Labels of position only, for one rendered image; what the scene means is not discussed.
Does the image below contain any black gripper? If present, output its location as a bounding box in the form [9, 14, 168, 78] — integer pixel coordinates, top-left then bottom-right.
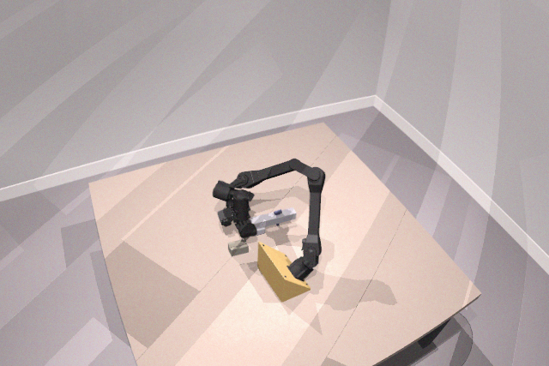
[226, 199, 256, 238]

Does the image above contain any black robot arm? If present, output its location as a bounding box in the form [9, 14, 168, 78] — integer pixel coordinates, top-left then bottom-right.
[212, 159, 325, 282]

